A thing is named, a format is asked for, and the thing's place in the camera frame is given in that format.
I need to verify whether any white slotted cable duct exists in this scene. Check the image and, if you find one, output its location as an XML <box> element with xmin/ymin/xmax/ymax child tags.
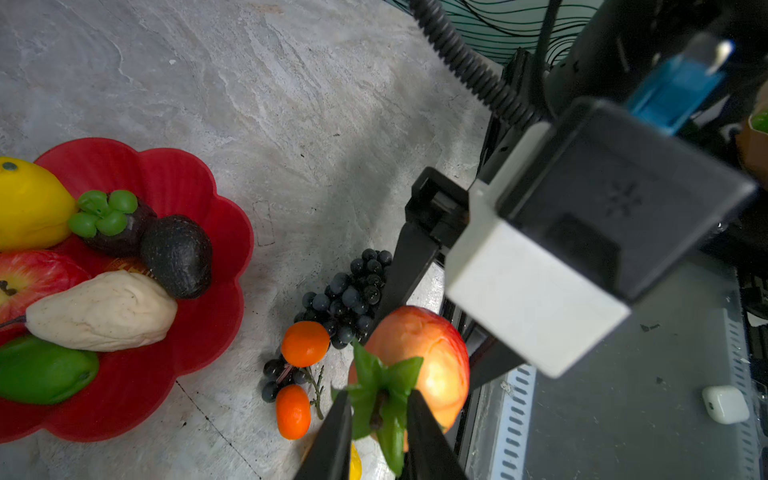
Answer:
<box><xmin>490</xmin><ymin>365</ymin><xmax>537</xmax><ymax>480</ymax></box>

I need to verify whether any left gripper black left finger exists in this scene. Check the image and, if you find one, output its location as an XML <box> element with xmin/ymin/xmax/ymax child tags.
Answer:
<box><xmin>294</xmin><ymin>390</ymin><xmax>352</xmax><ymax>480</ymax></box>

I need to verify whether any red fake mango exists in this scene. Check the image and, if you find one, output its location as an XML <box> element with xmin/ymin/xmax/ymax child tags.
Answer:
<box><xmin>344</xmin><ymin>306</ymin><xmax>470</xmax><ymax>476</ymax></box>

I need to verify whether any red flower-shaped fruit bowl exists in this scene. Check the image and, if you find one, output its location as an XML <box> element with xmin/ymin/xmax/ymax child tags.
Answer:
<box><xmin>1</xmin><ymin>138</ymin><xmax>254</xmax><ymax>443</ymax></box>

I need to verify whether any small yellow fake lemon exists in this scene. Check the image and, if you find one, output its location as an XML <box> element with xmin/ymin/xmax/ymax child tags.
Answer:
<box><xmin>349</xmin><ymin>443</ymin><xmax>362</xmax><ymax>480</ymax></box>

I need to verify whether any dark fake avocado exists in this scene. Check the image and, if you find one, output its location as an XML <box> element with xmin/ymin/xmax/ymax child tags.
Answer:
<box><xmin>139</xmin><ymin>215</ymin><xmax>213</xmax><ymax>300</ymax></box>

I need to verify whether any large yellow fake lemon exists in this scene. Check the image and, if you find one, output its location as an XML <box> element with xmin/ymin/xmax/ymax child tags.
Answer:
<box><xmin>1</xmin><ymin>157</ymin><xmax>77</xmax><ymax>252</ymax></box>

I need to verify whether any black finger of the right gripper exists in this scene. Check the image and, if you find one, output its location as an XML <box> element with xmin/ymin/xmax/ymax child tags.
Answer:
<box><xmin>375</xmin><ymin>167</ymin><xmax>469</xmax><ymax>323</ymax></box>

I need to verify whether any red fake apple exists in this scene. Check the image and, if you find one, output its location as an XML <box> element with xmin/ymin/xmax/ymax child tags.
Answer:
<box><xmin>1</xmin><ymin>250</ymin><xmax>92</xmax><ymax>341</ymax></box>

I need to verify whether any small orange fake tangerine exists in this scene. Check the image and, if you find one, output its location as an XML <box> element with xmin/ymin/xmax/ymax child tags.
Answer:
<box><xmin>276</xmin><ymin>385</ymin><xmax>312</xmax><ymax>440</ymax></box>

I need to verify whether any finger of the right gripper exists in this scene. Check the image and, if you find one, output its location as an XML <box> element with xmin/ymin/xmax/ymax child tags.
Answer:
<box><xmin>469</xmin><ymin>336</ymin><xmax>526</xmax><ymax>392</ymax></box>

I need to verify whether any cream fake pear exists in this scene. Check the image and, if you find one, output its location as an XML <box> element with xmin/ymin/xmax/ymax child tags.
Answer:
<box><xmin>1</xmin><ymin>270</ymin><xmax>178</xmax><ymax>352</ymax></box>

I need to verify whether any green fake lime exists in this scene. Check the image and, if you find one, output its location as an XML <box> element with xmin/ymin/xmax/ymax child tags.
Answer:
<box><xmin>1</xmin><ymin>335</ymin><xmax>100</xmax><ymax>405</ymax></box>

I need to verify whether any dark fake grape bunch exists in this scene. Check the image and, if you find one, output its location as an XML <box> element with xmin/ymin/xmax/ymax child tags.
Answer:
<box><xmin>261</xmin><ymin>248</ymin><xmax>393</xmax><ymax>406</ymax></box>

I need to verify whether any dark maroon fake fruit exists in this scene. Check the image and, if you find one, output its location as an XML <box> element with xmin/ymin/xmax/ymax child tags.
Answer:
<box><xmin>67</xmin><ymin>190</ymin><xmax>157</xmax><ymax>257</ymax></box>

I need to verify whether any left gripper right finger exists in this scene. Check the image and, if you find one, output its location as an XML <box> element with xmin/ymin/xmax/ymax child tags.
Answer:
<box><xmin>400</xmin><ymin>389</ymin><xmax>467</xmax><ymax>480</ymax></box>

